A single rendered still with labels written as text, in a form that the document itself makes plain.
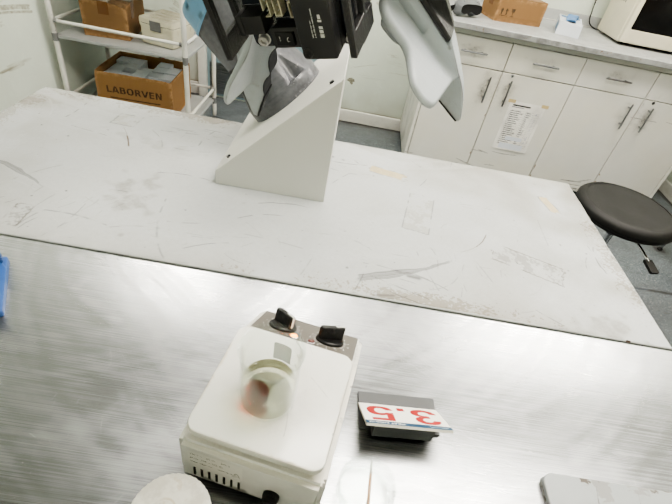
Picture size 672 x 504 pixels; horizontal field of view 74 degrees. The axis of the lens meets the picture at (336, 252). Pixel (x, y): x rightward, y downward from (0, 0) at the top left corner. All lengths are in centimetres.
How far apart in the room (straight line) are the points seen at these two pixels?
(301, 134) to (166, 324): 37
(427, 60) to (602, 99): 279
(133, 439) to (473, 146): 269
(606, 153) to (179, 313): 291
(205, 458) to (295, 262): 34
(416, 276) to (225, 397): 38
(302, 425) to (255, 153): 50
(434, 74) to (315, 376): 28
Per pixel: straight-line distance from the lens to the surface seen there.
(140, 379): 54
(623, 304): 85
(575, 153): 315
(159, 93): 261
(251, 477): 43
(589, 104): 303
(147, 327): 59
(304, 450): 40
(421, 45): 28
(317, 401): 42
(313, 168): 77
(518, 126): 295
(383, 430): 50
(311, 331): 52
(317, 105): 73
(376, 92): 337
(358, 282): 66
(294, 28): 24
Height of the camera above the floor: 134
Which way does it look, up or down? 39 degrees down
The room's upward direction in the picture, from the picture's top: 12 degrees clockwise
